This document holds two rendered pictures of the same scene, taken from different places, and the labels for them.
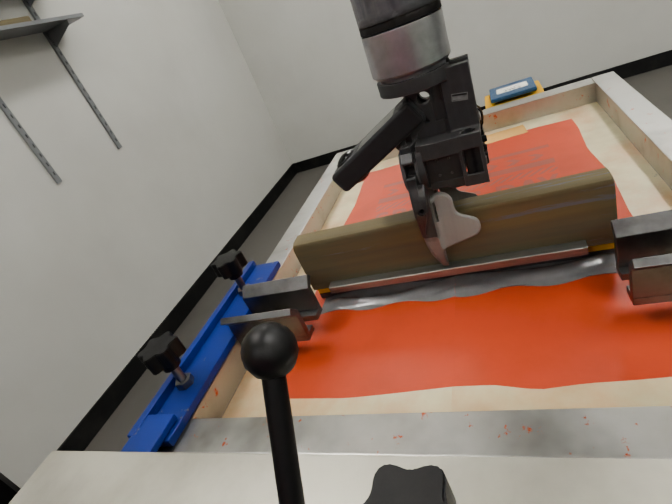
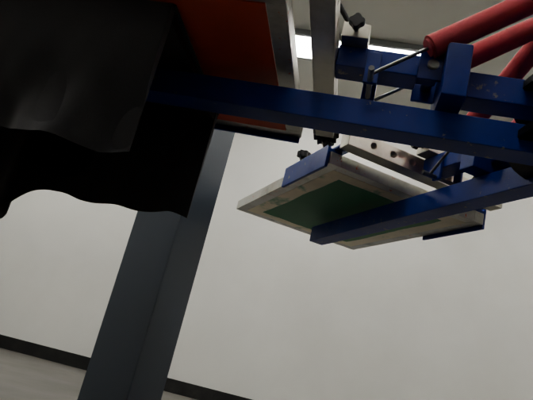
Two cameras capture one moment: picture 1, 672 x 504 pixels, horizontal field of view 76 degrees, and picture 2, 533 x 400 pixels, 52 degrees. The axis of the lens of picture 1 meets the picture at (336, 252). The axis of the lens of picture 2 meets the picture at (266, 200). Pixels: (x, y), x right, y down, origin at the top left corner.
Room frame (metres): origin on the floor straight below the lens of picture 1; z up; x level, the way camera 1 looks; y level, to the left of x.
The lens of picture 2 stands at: (0.50, 1.02, 0.35)
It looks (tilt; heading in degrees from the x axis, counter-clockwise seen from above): 17 degrees up; 254
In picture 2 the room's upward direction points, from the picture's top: 14 degrees clockwise
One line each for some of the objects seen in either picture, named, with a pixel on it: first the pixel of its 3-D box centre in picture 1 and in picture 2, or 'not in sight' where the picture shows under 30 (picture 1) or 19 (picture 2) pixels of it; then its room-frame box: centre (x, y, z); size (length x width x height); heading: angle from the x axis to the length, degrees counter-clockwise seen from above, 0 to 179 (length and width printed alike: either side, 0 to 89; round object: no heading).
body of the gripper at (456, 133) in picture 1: (435, 129); not in sight; (0.42, -0.14, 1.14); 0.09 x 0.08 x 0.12; 63
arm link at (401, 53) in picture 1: (407, 48); not in sight; (0.43, -0.14, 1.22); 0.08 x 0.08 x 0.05
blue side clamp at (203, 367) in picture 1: (229, 347); not in sight; (0.46, 0.17, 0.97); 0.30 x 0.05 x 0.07; 153
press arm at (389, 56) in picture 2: not in sight; (376, 67); (0.05, 0.07, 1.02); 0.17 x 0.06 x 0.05; 153
